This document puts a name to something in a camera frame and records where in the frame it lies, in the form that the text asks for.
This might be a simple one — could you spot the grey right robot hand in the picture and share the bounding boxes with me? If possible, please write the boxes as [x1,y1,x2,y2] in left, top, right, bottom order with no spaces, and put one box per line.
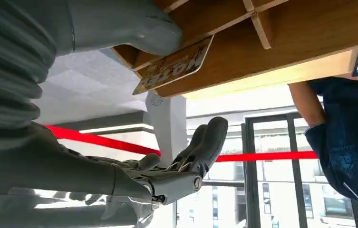
[0,0,229,228]

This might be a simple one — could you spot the red floor tape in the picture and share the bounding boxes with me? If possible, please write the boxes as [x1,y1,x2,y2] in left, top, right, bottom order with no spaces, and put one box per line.
[42,124,319,163]

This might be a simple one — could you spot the wooden divided card box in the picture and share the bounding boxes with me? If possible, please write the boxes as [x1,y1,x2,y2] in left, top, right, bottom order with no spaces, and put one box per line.
[110,0,358,99]

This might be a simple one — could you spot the person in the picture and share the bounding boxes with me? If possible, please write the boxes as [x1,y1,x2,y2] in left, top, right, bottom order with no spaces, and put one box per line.
[288,76,358,214]

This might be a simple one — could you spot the black window frame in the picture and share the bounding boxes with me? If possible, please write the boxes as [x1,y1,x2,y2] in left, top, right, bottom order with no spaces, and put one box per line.
[241,112,358,228]

